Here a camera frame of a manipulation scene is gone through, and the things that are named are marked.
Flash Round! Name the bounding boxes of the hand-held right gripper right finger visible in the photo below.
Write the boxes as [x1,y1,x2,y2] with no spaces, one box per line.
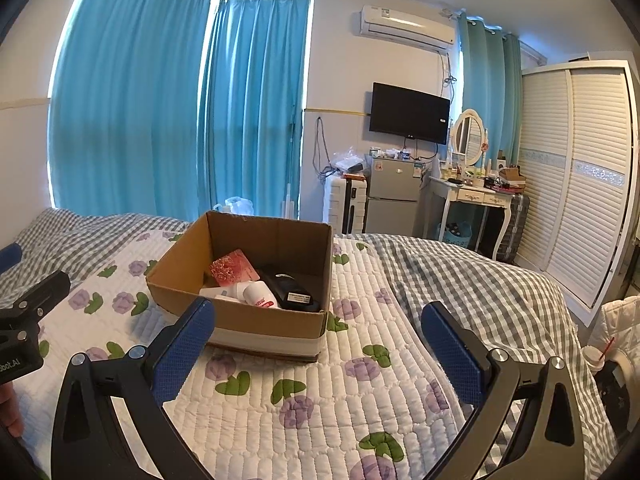
[421,301,586,480]

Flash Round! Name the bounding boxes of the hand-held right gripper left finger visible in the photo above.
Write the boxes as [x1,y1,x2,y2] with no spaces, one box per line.
[50,296,216,480]

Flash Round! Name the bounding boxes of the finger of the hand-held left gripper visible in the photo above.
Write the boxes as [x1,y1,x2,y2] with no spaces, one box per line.
[0,270,72,333]
[0,242,22,275]

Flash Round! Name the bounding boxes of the brown cardboard box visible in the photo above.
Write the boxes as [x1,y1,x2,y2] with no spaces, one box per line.
[146,211,334,363]

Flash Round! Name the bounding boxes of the white bottle with red cap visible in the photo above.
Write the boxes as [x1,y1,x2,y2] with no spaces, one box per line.
[237,282,278,307]

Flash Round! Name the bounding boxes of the red patterned card packet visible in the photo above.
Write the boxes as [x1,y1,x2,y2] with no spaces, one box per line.
[210,249,261,283]

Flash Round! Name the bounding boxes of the black rectangular box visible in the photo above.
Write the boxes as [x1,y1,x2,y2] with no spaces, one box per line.
[262,272,321,311]

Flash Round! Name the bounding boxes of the person's left hand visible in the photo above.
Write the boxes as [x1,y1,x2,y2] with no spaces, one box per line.
[0,385,25,438]

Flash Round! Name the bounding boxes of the teal basket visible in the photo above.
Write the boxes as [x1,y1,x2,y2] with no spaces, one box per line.
[437,222,473,248]

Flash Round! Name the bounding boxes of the white floral quilted blanket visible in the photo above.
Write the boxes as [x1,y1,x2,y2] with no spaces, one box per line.
[0,227,481,480]

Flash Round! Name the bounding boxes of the dark grey suitcase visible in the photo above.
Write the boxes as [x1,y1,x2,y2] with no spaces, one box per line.
[495,192,531,263]

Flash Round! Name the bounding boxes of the cup with red straw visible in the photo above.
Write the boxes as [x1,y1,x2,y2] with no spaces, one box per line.
[585,337,618,373]

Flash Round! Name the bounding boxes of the white plastic bag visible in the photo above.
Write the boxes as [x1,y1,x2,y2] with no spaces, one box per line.
[212,196,255,217]

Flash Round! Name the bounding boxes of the white dressing table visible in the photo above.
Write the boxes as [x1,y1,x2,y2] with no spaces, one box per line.
[427,172,516,261]

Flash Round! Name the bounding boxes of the silver small fridge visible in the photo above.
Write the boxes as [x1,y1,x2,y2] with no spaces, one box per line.
[365,155,421,235]

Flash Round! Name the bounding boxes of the white padded cloth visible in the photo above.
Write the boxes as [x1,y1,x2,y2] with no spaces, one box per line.
[582,295,640,376]

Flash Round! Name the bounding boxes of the white suitcase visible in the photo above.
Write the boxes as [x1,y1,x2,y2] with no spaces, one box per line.
[324,176,371,235]

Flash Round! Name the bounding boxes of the wide blue curtain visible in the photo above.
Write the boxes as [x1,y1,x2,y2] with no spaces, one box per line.
[47,0,216,221]

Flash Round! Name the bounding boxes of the white louvred wardrobe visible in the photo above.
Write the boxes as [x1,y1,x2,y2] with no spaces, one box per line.
[515,60,640,321]

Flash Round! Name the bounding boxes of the clear plastic bag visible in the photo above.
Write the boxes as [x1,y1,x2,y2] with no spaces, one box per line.
[332,149,368,177]

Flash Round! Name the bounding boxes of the oval white mirror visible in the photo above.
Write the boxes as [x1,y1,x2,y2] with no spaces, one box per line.
[451,109,486,168]

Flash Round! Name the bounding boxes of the blue window curtain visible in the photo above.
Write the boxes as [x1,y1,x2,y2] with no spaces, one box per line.
[200,0,313,218]

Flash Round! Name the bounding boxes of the narrow blue curtain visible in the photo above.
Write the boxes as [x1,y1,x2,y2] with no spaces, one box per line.
[457,12,523,168]

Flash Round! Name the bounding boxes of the white air conditioner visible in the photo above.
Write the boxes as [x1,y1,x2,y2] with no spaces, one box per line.
[361,5,457,53]

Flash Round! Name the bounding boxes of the hanging dark cable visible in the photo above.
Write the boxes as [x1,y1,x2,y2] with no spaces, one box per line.
[312,116,333,178]

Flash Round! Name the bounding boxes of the black wall television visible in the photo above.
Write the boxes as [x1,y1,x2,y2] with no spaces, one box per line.
[369,81,451,145]

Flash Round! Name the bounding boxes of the air conditioner hose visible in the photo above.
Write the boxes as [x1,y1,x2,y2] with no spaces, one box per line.
[440,52,458,91]

